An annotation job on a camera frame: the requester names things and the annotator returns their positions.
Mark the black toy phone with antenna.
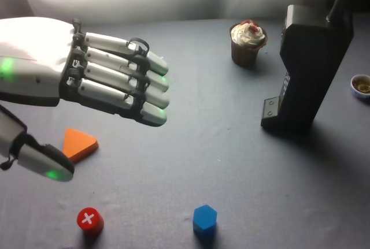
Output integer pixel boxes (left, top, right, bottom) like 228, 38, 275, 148
260, 0, 355, 133

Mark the grey table cloth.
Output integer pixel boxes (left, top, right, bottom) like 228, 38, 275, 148
0, 14, 370, 249

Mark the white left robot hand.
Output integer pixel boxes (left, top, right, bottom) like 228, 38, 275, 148
0, 16, 170, 183

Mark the toy cupcake with white cream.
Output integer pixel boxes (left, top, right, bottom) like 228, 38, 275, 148
229, 19, 268, 68

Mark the red cylinder block white cross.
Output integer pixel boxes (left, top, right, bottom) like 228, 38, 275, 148
76, 206, 105, 236

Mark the bowl of green soup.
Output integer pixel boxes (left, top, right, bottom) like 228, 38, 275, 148
350, 73, 370, 100

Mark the blue hexagon block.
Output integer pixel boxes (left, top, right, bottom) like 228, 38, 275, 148
192, 204, 219, 234

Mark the orange triangle block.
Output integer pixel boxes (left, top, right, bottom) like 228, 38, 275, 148
61, 128, 99, 163

